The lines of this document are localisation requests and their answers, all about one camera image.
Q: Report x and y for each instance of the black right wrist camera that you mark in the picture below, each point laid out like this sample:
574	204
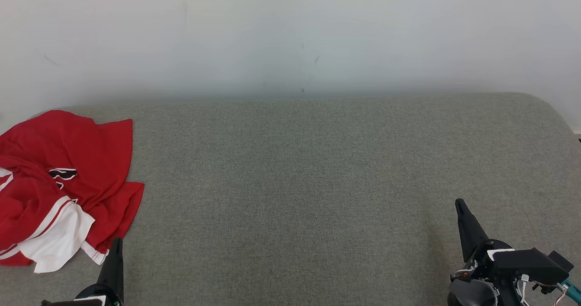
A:
526	263

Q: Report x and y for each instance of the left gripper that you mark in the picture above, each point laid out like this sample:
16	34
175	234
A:
97	296

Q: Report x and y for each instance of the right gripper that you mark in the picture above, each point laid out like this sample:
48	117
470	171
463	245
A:
472	292

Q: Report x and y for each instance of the red jersey with white stripes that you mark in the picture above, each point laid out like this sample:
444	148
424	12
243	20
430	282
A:
27	197

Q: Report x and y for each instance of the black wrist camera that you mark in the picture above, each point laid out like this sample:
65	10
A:
56	303
526	263

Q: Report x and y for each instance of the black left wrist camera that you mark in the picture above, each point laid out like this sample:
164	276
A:
56	303

